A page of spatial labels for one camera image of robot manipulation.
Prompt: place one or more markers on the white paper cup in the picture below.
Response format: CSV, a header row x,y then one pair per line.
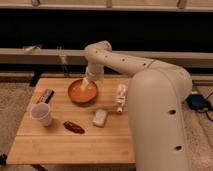
x,y
41,112

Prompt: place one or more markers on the wooden board table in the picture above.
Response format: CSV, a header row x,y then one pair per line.
x,y
110,144

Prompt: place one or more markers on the brown chocolate bar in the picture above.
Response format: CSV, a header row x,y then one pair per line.
x,y
46,96

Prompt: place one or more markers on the orange bowl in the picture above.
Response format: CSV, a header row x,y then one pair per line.
x,y
79,95

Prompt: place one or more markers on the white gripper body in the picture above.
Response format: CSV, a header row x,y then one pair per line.
x,y
94,74

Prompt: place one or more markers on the white tube bottle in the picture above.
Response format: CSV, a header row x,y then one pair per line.
x,y
121,97

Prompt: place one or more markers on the white rail beam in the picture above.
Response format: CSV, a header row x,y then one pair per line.
x,y
76,57

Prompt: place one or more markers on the blue device on floor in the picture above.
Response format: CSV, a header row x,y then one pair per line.
x,y
198,102

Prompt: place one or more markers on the white sponge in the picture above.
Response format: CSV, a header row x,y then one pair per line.
x,y
100,117

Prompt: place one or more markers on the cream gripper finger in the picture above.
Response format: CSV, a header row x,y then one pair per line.
x,y
84,85

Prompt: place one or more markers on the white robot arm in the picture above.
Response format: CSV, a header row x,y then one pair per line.
x,y
156,92

